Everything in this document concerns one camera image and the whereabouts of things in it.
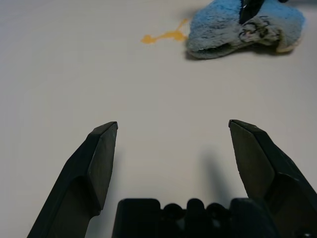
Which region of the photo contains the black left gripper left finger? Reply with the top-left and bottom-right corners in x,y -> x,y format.
26,120 -> 119,238

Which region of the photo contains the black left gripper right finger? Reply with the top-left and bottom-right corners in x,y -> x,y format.
228,119 -> 317,238

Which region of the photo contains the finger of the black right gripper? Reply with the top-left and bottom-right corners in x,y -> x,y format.
238,0 -> 265,25

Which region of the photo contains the blue and grey rag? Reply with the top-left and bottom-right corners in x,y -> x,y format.
185,0 -> 307,60

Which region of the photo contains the orange liquid streak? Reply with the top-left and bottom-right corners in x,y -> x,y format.
140,18 -> 189,46

